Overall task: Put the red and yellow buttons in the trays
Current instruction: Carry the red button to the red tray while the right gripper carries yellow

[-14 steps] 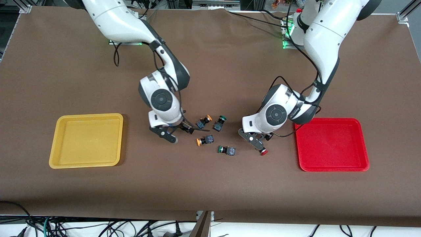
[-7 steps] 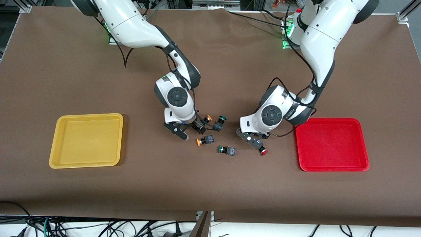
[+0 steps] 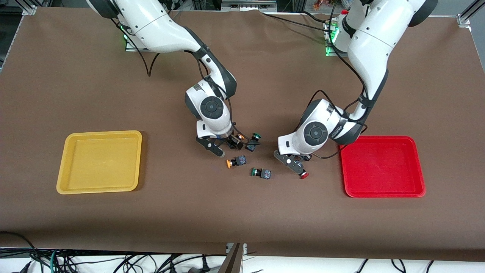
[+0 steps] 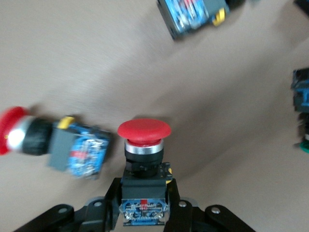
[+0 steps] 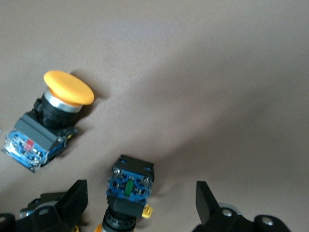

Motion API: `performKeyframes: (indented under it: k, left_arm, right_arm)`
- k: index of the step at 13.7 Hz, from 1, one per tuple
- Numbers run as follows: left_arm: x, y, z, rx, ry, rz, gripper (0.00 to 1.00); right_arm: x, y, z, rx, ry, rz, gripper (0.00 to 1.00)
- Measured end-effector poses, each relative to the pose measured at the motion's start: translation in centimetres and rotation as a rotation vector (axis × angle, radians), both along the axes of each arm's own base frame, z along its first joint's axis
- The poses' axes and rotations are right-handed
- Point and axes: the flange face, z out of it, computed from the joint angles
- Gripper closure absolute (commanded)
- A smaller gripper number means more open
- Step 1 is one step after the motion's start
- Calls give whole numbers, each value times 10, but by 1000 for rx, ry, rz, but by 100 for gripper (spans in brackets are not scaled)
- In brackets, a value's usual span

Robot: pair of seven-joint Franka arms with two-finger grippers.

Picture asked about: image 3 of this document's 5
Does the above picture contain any green push button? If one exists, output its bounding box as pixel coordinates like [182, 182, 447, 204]
[250, 167, 272, 180]
[245, 133, 263, 152]

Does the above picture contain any brown table cover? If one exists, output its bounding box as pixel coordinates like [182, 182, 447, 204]
[0, 7, 485, 262]

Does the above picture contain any red plastic tray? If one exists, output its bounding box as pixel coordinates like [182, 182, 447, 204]
[339, 136, 426, 198]

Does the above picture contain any yellow plastic tray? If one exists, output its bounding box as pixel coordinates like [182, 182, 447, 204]
[56, 130, 143, 195]

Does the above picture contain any metal table leg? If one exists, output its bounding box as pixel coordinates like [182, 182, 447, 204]
[218, 243, 247, 273]

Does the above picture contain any grey background device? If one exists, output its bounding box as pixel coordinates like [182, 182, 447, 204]
[221, 0, 277, 12]

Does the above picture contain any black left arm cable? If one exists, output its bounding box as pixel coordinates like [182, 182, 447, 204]
[302, 0, 369, 160]

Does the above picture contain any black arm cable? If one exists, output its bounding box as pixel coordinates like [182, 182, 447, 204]
[302, 0, 369, 160]
[110, 17, 262, 146]

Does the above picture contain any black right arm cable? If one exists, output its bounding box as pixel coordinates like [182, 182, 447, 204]
[110, 17, 262, 146]

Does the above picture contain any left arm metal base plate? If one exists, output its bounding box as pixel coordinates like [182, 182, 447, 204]
[324, 19, 351, 57]

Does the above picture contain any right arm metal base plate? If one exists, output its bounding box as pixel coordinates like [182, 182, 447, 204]
[124, 27, 148, 52]

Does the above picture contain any black cable on table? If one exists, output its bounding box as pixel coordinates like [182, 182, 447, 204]
[260, 11, 334, 34]

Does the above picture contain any aluminium frame profile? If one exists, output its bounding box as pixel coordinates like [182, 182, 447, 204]
[457, 0, 485, 28]
[15, 0, 38, 16]

